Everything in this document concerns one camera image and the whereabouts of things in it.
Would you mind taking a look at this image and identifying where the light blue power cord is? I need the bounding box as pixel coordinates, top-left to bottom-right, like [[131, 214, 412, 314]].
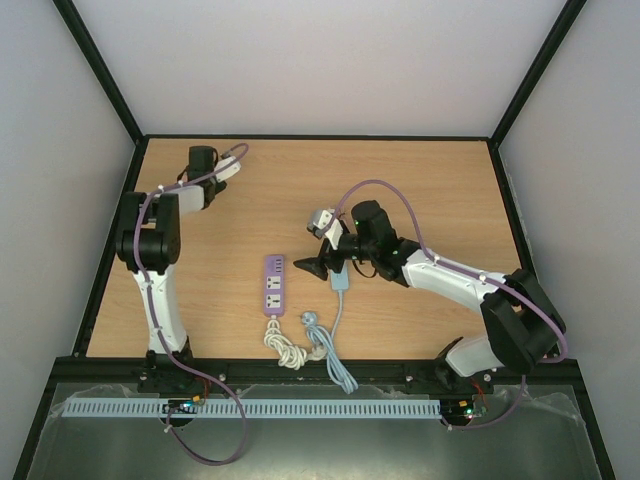
[[298, 288, 359, 396]]

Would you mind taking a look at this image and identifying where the blue-grey power strip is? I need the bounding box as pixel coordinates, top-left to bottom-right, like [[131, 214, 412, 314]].
[[330, 265, 349, 292]]

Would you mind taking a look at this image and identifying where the white power strip cord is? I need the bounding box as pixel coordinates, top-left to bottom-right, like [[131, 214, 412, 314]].
[[263, 315, 326, 370]]

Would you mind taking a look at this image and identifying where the purple power strip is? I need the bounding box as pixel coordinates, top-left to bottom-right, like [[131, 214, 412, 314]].
[[262, 254, 285, 317]]

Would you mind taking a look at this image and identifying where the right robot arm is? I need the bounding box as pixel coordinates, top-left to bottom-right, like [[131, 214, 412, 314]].
[[293, 200, 567, 392]]

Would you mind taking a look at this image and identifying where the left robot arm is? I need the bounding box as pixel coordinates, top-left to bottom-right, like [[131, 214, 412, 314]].
[[116, 146, 240, 365]]

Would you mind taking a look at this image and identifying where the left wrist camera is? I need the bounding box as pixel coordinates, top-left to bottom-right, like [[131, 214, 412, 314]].
[[214, 156, 241, 182]]

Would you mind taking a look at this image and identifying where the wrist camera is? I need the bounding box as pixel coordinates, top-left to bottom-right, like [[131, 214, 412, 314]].
[[307, 209, 348, 250], [214, 156, 241, 182]]

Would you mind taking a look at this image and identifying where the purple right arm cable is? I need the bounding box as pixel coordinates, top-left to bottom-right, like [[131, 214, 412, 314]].
[[329, 179, 571, 432]]

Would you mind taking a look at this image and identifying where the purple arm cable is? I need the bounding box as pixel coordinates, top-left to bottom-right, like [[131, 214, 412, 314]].
[[329, 179, 571, 432], [134, 143, 250, 467]]

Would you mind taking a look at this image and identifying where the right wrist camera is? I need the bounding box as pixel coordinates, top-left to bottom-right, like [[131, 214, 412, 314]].
[[307, 209, 348, 250]]

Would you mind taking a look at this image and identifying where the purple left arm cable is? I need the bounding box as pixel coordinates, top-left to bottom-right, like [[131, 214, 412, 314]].
[[134, 143, 250, 467]]

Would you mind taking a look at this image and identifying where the light blue cable duct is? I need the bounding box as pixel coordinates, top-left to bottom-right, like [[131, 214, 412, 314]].
[[61, 398, 442, 420]]

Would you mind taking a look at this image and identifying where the black frame rail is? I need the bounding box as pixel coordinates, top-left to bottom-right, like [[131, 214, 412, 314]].
[[49, 355, 581, 394]]

